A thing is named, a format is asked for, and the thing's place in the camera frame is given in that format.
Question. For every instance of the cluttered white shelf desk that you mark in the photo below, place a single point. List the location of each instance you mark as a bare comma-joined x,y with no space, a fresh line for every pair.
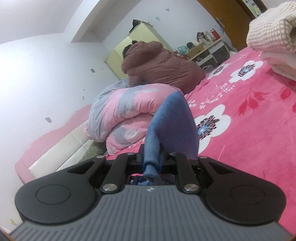
215,51

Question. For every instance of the pink floral bed blanket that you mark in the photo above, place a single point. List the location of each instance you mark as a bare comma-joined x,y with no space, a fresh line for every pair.
245,118

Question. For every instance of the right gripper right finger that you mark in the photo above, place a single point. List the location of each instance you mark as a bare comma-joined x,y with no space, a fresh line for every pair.
175,169

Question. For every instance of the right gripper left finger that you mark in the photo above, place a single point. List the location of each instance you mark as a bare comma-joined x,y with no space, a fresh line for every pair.
122,167

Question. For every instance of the brown wooden door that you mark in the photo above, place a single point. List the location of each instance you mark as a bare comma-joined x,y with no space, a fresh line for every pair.
233,17

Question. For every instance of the pink grey folded duvet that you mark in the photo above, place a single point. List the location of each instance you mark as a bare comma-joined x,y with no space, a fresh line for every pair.
120,115

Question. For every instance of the cardboard box on desk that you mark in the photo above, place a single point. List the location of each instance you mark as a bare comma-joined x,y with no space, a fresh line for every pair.
195,50

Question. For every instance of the red bottle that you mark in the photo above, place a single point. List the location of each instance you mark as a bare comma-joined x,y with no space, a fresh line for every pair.
215,34

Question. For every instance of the white pink headboard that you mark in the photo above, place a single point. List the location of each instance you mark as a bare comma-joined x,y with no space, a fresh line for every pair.
50,152

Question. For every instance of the blue denim jeans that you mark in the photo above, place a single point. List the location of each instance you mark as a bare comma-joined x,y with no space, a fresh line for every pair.
173,128

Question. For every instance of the green floral pillow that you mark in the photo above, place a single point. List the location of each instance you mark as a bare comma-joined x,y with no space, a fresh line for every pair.
95,149

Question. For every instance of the person in mauve jacket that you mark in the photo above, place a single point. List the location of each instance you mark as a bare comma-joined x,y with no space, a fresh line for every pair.
148,63

